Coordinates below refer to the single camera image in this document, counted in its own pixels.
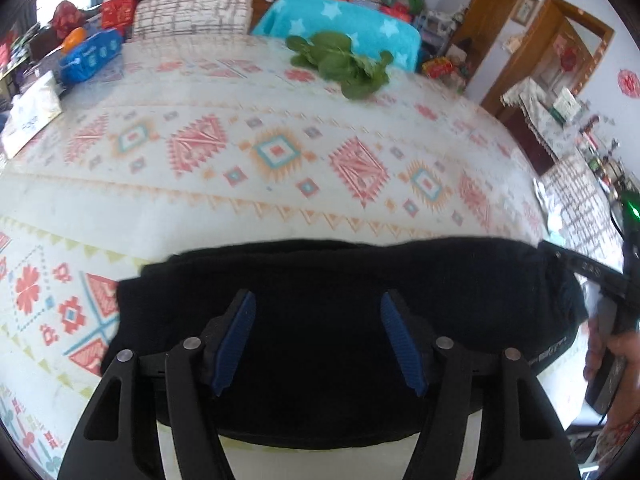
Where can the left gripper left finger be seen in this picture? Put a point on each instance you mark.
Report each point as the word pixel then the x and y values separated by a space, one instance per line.
pixel 116 436

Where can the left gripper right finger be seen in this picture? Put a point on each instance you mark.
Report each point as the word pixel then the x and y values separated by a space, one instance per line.
pixel 521 436

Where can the black pants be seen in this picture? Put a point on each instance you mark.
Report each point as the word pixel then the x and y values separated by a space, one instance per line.
pixel 318 370

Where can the person's right hand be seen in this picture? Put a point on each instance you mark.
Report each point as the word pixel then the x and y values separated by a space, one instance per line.
pixel 626 403

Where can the plaid covered right chair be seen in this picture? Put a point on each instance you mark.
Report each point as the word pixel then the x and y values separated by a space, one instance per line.
pixel 577 212

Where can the lace covered side cabinet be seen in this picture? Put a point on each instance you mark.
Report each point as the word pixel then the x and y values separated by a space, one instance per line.
pixel 542 134

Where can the patterned tablecloth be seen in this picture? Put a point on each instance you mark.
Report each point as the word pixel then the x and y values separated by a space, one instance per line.
pixel 207 141

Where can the turquoise star covered chair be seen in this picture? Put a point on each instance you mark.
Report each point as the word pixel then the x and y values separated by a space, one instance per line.
pixel 371 31

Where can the blue tissue pack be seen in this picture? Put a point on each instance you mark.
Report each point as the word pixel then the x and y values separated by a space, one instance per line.
pixel 89 57

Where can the green leafy vegetable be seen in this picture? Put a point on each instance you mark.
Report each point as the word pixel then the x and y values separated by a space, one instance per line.
pixel 330 54

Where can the orange fruit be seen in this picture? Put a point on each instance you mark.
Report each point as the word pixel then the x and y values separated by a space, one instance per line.
pixel 74 38

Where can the grey plaid covered chair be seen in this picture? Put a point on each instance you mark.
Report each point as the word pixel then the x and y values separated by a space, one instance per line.
pixel 170 18

